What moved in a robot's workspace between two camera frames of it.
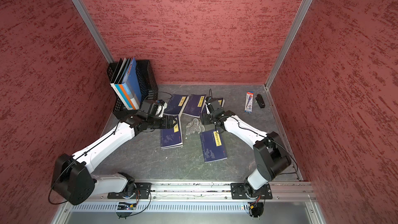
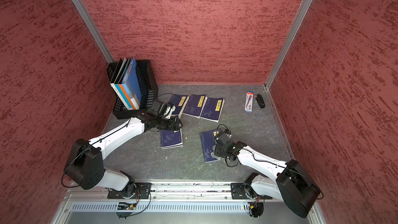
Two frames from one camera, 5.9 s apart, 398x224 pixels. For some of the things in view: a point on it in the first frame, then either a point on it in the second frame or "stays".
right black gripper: (204, 119) → (217, 152)
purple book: (213, 147) stays
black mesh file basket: (148, 87) stays
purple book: (172, 138) stays
